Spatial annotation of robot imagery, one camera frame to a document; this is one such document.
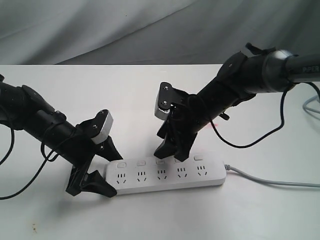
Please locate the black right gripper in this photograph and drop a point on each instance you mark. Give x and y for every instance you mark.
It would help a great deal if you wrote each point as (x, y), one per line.
(182, 126)

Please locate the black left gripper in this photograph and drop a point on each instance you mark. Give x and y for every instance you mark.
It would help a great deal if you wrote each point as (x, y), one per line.
(81, 152)

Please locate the white five-outlet power strip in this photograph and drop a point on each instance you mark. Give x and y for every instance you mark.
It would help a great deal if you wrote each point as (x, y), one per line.
(151, 174)

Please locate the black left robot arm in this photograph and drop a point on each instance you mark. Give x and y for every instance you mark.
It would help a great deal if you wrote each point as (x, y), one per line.
(24, 109)

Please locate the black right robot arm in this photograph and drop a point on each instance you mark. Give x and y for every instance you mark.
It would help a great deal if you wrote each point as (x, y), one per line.
(239, 79)

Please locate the grey fabric backdrop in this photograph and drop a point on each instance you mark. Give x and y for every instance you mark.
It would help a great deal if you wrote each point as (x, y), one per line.
(152, 32)

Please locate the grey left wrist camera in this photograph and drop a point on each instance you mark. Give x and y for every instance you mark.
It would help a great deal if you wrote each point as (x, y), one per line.
(100, 126)

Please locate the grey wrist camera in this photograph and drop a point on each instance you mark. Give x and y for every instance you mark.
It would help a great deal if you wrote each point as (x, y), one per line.
(167, 98)
(100, 126)

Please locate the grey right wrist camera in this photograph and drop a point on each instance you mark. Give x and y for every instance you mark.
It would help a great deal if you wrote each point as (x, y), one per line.
(167, 98)

